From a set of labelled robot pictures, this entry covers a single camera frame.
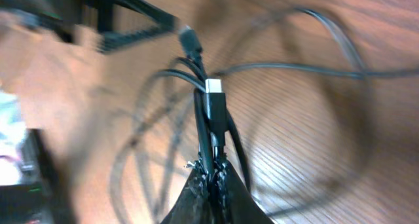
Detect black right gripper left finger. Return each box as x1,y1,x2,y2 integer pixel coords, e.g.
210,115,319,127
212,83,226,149
161,160,213,224

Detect black usb cable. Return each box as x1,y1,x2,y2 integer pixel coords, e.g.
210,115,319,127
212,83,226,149
109,6,419,224

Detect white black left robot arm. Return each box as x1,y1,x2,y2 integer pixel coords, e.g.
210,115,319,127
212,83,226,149
1,0,177,54

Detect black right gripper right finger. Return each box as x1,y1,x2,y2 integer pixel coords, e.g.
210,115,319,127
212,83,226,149
212,155,274,224

